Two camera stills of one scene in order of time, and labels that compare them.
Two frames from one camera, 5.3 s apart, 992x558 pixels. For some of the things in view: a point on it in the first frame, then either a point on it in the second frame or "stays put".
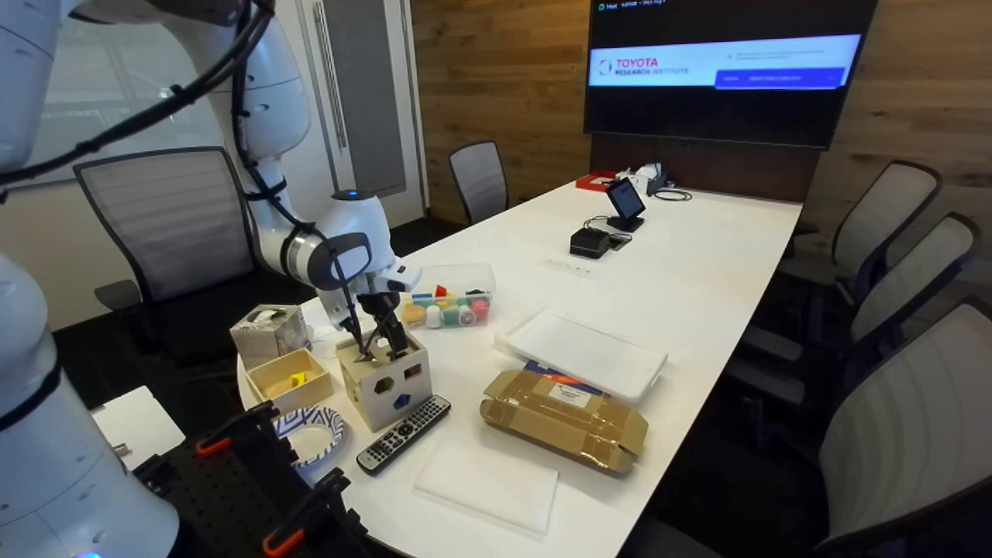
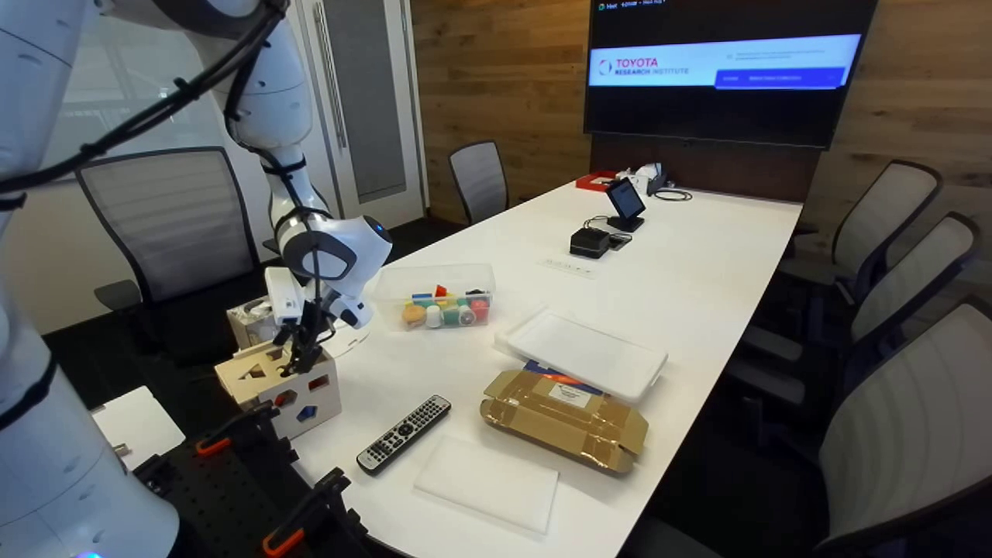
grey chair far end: [477, 174] stays put
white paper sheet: [137, 423] stays put
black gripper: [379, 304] → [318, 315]
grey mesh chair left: [182, 225] stays put
